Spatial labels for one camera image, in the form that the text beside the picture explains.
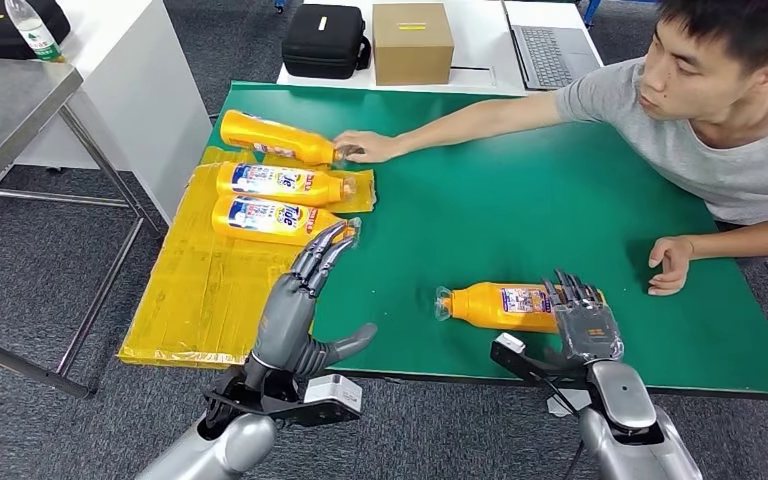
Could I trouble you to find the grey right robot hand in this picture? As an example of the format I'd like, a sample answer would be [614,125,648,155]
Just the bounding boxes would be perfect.
[541,268,625,369]

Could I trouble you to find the person's left hand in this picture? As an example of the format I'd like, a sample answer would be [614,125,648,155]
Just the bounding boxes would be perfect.
[646,236,695,297]

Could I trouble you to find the person's right hand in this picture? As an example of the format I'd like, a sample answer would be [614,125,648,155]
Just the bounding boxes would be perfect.
[332,129,403,165]

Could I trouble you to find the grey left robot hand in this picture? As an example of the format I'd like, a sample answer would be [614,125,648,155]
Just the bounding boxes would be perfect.
[250,221,379,380]

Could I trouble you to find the orange detergent bottle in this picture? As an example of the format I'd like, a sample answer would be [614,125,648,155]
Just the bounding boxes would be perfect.
[215,162,357,208]
[211,195,363,248]
[219,109,360,167]
[434,281,607,335]

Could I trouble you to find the clear plastic water bottle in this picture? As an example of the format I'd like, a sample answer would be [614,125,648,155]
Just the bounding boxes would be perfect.
[3,0,66,63]

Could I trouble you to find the white table foot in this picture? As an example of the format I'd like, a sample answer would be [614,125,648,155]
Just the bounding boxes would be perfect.
[546,392,592,419]

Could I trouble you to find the yellow taped cardboard sheet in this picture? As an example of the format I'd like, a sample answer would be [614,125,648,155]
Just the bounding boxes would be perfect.
[117,146,379,369]

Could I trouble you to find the brown cardboard box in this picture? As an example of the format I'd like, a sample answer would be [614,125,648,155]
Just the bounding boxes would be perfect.
[372,2,456,87]

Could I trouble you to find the person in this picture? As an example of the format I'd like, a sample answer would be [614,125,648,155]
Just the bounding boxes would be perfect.
[332,0,768,297]

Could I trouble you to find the grey laptop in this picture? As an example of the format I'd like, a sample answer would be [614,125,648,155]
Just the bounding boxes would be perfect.
[501,0,604,93]

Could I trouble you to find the white table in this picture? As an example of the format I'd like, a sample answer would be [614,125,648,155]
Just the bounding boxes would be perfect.
[16,0,215,227]

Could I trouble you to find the steel table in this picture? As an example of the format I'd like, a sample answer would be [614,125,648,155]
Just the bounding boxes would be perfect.
[0,52,168,401]

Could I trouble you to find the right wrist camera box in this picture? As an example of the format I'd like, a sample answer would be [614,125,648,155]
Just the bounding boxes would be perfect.
[489,333,561,387]

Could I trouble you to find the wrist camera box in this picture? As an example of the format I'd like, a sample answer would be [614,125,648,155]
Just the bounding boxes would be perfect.
[489,333,561,387]
[271,374,364,429]

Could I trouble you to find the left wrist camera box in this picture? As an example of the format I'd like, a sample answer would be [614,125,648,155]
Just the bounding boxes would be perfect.
[271,374,364,429]

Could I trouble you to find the black zip case with strap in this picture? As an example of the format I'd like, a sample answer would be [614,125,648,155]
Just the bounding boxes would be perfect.
[281,3,373,81]

